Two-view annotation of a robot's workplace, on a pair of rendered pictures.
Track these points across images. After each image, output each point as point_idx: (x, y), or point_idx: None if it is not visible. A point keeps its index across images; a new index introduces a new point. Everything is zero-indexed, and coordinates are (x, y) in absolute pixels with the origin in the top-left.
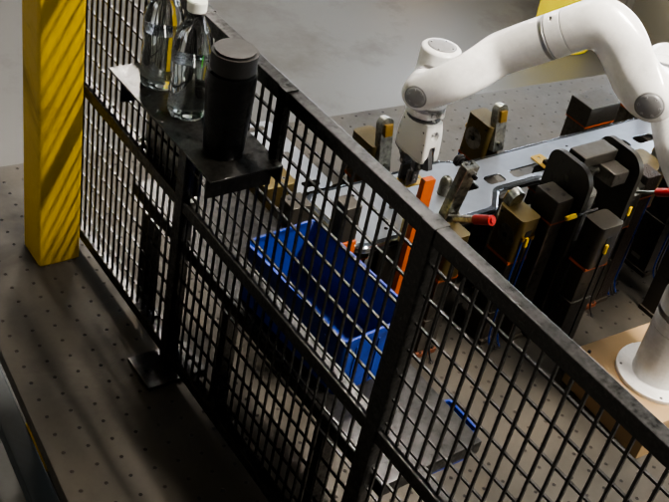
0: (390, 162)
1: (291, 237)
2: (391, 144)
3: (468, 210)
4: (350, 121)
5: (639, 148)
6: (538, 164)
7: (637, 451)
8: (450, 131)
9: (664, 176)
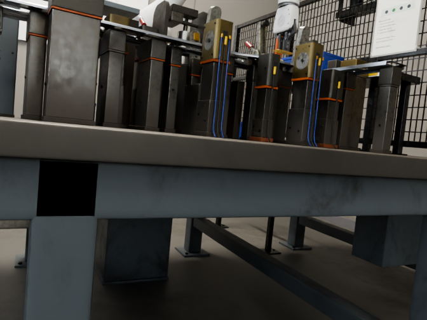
0: (291, 58)
1: (329, 58)
2: (295, 45)
3: (241, 64)
4: (344, 150)
5: (113, 14)
6: (181, 45)
7: None
8: (167, 133)
9: (184, 2)
